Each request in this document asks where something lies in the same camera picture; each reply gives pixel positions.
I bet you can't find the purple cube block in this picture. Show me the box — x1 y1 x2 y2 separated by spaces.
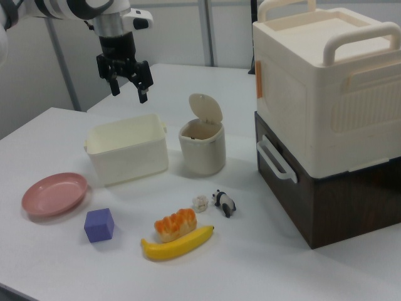
83 208 115 244

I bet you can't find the panda toy figure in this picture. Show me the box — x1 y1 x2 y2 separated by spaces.
211 189 237 219

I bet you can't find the white paper ball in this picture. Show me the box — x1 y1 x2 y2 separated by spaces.
192 194 209 213

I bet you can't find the white drawer handle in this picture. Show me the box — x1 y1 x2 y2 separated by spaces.
256 134 298 183

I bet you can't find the pink plastic plate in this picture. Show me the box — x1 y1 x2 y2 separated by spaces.
21 172 88 218

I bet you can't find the dark brown drawer box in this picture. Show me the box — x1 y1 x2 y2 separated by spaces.
254 111 401 251

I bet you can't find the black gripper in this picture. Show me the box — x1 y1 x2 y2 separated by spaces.
95 31 155 105

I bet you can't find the yellow toy banana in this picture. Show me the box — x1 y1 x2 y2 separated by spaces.
140 224 216 261

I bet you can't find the orange tape strip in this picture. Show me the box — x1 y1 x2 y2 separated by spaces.
256 61 263 98

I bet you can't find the cream open plastic bin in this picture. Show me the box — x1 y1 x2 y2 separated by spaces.
83 113 170 188

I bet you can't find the large cream storage box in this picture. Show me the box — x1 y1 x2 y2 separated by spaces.
252 0 401 176

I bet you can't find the cream trash can with lid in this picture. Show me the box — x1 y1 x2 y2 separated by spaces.
178 93 227 176

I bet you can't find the grey partition post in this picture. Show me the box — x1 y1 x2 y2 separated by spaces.
46 17 81 111
202 0 217 67

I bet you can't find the toy bread loaf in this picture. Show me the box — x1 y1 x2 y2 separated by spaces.
154 208 198 244

